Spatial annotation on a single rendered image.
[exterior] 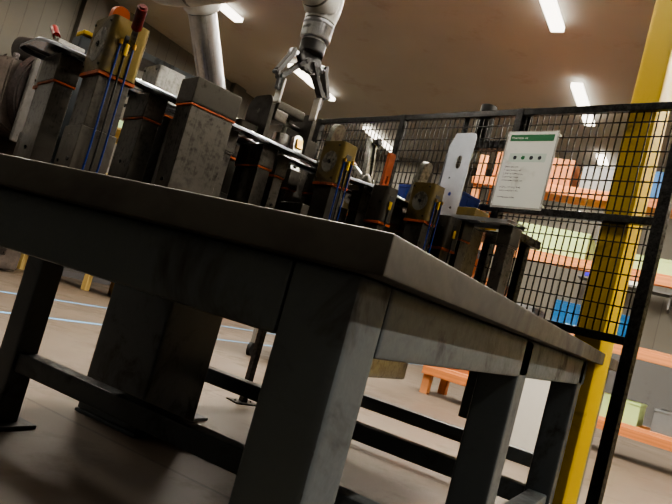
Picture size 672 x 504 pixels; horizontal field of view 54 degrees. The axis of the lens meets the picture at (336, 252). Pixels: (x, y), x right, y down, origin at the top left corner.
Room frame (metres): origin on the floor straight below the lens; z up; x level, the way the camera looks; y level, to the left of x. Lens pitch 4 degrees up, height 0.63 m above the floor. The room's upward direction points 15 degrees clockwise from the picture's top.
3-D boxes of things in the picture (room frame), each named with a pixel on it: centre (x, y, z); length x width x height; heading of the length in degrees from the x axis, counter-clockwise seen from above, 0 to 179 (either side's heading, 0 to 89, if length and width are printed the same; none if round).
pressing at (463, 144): (2.33, -0.34, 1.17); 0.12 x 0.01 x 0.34; 41
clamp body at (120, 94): (1.32, 0.54, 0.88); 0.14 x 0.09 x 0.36; 41
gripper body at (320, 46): (1.86, 0.22, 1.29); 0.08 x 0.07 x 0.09; 131
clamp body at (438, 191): (1.96, -0.23, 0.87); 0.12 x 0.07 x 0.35; 41
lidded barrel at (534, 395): (4.25, -1.46, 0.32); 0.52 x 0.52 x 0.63
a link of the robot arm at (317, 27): (1.86, 0.22, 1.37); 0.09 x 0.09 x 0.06
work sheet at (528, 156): (2.45, -0.61, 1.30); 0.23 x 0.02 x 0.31; 41
